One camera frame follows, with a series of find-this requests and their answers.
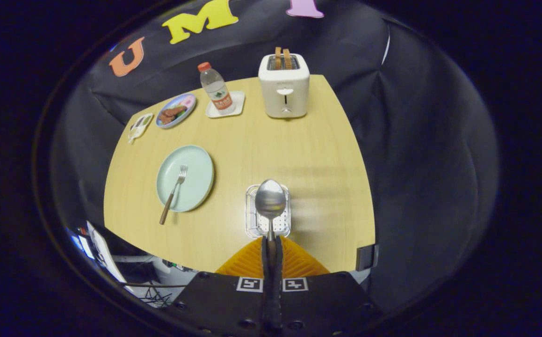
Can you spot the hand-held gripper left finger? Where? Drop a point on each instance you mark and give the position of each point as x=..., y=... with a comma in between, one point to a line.
x=265, y=290

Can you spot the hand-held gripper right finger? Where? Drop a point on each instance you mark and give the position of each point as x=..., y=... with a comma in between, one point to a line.
x=278, y=290

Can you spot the metal spoon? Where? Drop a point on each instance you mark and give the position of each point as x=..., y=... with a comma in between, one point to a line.
x=270, y=201

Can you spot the black table clamp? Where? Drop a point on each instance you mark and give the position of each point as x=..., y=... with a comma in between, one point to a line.
x=366, y=257

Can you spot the pale green plate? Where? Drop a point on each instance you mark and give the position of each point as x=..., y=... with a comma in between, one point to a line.
x=196, y=173

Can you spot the white flat panel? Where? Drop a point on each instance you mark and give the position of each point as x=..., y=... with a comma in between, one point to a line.
x=104, y=255

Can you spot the white square coaster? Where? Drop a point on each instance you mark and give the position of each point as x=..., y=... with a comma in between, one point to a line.
x=239, y=105

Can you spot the brown meat slices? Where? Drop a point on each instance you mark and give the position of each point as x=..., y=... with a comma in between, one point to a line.
x=172, y=113

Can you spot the blue patterned plate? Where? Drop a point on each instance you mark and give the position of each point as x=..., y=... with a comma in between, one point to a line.
x=185, y=102

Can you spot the white toaster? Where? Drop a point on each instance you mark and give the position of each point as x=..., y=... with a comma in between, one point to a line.
x=284, y=84

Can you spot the white divided sauce dish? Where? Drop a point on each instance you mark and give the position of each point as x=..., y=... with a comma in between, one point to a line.
x=140, y=126

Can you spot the clear plastic water bottle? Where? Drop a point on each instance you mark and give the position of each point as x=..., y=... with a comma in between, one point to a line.
x=215, y=89

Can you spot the brown toast slice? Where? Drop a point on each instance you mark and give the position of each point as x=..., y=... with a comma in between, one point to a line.
x=278, y=58
x=287, y=59

